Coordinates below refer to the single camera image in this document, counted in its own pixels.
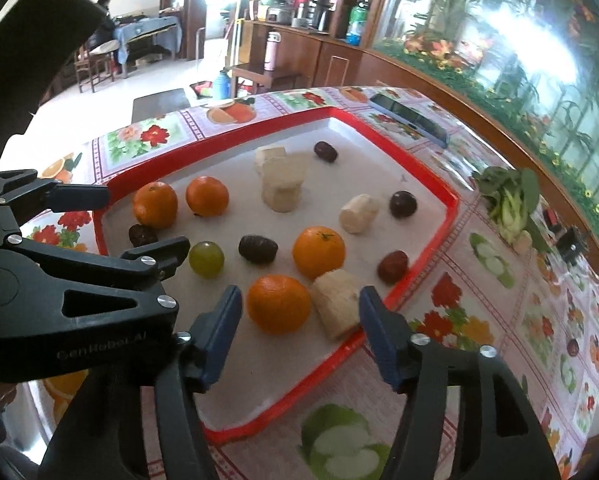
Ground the dark red date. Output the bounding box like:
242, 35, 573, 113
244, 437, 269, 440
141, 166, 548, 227
128, 224, 158, 247
313, 141, 339, 164

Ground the green bok choy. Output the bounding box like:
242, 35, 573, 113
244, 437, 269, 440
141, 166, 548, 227
472, 166, 551, 254

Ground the black cylindrical grinder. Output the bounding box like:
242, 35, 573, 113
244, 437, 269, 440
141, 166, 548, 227
557, 226, 590, 266

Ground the reddish date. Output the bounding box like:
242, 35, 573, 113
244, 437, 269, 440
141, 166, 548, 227
377, 250, 409, 285

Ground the red rimmed white tray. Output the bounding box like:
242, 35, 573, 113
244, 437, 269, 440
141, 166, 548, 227
94, 106, 459, 445

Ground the black smartphone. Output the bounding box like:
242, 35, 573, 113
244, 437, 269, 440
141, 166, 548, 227
369, 93, 449, 148

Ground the red black small box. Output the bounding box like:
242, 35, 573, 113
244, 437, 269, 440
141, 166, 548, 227
542, 207, 563, 234

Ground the green grape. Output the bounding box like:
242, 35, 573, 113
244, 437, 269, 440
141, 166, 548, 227
189, 240, 225, 280

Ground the floral plastic tablecloth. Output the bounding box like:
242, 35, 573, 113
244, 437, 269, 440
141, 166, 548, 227
18, 84, 599, 480

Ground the orange tangerine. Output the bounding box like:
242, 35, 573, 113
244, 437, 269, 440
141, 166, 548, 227
246, 274, 311, 336
186, 176, 230, 218
132, 181, 178, 230
292, 226, 346, 280

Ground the beige banana chunk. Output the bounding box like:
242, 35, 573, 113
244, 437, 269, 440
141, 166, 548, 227
255, 145, 286, 174
339, 194, 380, 234
262, 155, 309, 212
309, 269, 362, 340

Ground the green plastic bottle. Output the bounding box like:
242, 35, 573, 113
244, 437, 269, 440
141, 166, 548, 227
345, 0, 369, 47

